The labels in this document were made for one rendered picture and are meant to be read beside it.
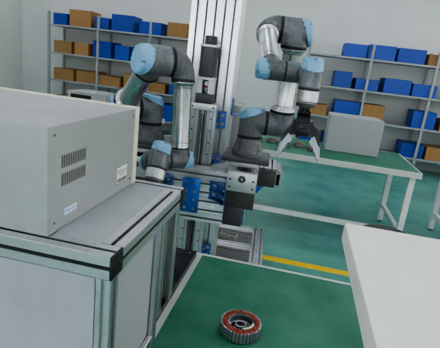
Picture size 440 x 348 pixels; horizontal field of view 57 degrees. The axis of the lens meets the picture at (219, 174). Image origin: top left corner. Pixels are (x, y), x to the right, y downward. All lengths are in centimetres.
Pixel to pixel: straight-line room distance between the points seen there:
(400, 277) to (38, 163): 60
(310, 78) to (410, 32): 654
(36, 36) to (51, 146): 872
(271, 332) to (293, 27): 123
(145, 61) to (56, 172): 87
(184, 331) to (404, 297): 73
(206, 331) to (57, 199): 58
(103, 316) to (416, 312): 51
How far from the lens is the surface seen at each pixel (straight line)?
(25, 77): 964
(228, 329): 114
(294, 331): 124
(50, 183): 77
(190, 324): 120
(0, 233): 83
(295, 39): 186
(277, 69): 151
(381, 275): 60
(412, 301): 56
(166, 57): 160
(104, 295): 77
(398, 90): 733
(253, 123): 190
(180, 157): 166
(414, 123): 744
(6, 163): 80
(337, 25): 777
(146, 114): 197
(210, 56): 200
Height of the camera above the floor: 146
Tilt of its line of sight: 15 degrees down
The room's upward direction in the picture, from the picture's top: 7 degrees clockwise
